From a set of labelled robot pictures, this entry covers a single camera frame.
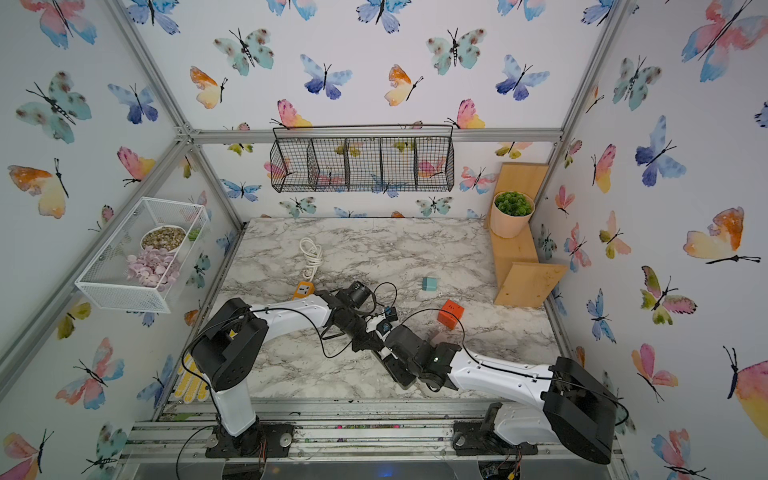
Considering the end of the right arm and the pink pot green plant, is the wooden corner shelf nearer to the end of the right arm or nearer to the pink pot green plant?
the pink pot green plant

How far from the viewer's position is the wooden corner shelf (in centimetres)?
90

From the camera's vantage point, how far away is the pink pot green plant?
1007 millimetres

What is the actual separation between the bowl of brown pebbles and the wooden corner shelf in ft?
2.82

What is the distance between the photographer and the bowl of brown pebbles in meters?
0.69
